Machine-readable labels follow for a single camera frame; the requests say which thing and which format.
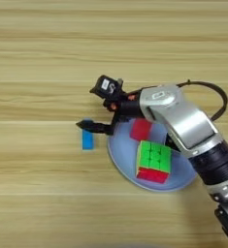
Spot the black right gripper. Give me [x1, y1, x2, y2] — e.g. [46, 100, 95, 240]
[75, 84, 145, 137]

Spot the blue rectangular block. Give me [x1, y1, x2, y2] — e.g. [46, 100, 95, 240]
[81, 118, 95, 151]

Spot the red cube block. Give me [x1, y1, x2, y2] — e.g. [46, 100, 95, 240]
[128, 117, 153, 142]

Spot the light blue round plate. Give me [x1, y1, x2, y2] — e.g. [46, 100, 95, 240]
[106, 115, 199, 194]

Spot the Rubik's cube green red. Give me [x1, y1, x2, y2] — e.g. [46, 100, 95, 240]
[135, 139, 173, 185]

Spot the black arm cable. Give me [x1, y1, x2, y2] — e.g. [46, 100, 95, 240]
[176, 79, 228, 123]

